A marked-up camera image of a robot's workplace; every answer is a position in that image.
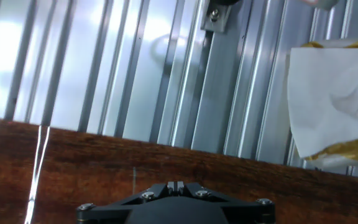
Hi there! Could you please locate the dark red wooden board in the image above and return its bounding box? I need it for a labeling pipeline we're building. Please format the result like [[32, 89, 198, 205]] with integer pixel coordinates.
[[0, 114, 358, 224]]

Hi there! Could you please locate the gold tissue pack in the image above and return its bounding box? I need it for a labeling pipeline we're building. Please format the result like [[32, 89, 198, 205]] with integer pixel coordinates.
[[286, 36, 358, 169]]

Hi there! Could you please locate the silver camera mount bracket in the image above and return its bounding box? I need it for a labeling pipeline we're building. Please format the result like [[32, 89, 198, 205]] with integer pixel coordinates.
[[200, 0, 242, 34]]

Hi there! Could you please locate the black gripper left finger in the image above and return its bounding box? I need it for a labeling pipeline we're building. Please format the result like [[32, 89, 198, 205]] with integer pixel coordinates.
[[76, 182, 177, 224]]

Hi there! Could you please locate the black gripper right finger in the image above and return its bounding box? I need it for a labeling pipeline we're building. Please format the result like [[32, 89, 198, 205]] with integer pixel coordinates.
[[175, 182, 276, 224]]

